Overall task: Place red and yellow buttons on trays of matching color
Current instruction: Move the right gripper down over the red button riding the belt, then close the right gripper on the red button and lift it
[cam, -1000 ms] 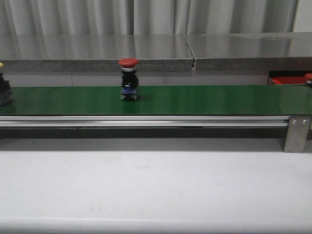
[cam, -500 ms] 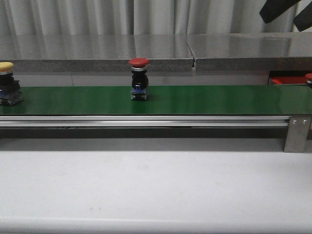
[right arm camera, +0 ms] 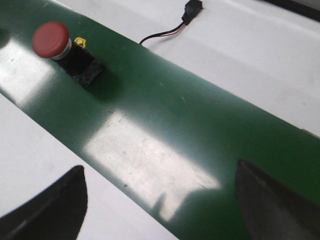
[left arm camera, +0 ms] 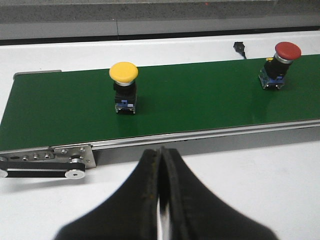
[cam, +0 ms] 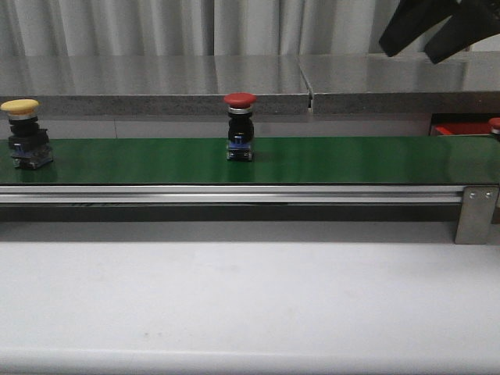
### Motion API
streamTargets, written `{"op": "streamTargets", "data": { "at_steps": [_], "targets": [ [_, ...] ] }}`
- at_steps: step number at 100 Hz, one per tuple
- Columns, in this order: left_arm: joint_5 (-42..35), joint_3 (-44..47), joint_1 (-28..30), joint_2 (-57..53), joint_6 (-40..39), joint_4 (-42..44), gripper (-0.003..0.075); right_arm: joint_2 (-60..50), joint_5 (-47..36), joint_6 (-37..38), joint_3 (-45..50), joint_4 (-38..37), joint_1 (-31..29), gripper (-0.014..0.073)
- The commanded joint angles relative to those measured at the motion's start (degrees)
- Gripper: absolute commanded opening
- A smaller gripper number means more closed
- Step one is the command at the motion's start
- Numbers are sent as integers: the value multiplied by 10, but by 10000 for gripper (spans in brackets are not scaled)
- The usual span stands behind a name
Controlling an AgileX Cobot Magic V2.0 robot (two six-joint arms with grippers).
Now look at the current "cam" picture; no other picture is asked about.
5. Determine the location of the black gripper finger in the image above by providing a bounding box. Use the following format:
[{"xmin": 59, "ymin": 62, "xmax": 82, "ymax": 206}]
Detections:
[
  {"xmin": 379, "ymin": 0, "xmax": 458, "ymax": 57},
  {"xmin": 424, "ymin": 0, "xmax": 499, "ymax": 64}
]

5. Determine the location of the red mushroom push button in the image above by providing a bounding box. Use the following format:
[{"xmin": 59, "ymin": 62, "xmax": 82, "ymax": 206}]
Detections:
[
  {"xmin": 223, "ymin": 92, "xmax": 257, "ymax": 162},
  {"xmin": 488, "ymin": 117, "xmax": 500, "ymax": 138}
]

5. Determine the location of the grey stone countertop shelf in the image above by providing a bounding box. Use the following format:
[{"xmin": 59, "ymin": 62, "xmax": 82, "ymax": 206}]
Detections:
[{"xmin": 1, "ymin": 52, "xmax": 499, "ymax": 117}]

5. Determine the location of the red plastic tray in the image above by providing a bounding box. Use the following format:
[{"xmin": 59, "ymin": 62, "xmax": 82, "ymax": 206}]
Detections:
[{"xmin": 430, "ymin": 123, "xmax": 491, "ymax": 136}]

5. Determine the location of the green conveyor belt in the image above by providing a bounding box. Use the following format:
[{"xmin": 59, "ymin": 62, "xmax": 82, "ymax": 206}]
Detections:
[{"xmin": 1, "ymin": 136, "xmax": 499, "ymax": 185}]

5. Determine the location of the grey pleated curtain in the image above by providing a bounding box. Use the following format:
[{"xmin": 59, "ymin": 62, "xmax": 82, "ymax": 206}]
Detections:
[{"xmin": 1, "ymin": 1, "xmax": 397, "ymax": 56}]

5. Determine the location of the steel conveyor support bracket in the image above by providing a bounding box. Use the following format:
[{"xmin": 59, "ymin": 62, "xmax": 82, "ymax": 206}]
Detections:
[{"xmin": 455, "ymin": 185, "xmax": 499, "ymax": 245}]

